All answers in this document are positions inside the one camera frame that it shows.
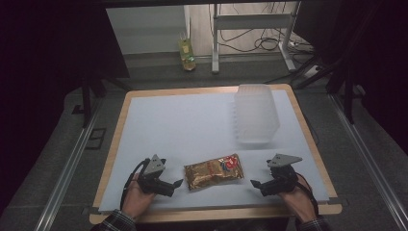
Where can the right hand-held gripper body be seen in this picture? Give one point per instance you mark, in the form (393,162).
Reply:
(283,173)

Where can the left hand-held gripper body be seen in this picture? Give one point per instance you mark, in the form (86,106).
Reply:
(155,167)

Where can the person's left hand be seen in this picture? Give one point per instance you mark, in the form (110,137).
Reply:
(138,199)

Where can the person's right hand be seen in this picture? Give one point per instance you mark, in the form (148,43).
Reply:
(300,202)

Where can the golden snack packet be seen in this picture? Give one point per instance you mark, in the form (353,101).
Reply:
(213,171)

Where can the white foam mat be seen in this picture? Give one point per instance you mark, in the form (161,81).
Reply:
(192,128)

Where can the translucent plastic container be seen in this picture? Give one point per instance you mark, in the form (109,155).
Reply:
(256,114)

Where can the black tripod stand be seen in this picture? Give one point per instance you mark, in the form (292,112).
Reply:
(86,96)

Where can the black metal stand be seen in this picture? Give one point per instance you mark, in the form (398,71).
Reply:
(348,93)

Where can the white power strip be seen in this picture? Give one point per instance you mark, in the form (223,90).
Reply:
(310,71)

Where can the bottle of yellow liquid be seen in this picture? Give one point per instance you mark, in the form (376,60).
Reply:
(187,53)

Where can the white cabinet panel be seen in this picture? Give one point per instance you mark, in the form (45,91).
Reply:
(144,29)

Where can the black curtain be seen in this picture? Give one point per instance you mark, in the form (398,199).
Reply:
(48,64)
(378,48)

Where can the aluminium rail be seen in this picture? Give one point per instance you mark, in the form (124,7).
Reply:
(69,170)
(369,160)

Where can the white metal desk frame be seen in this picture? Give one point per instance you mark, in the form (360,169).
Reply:
(250,21)

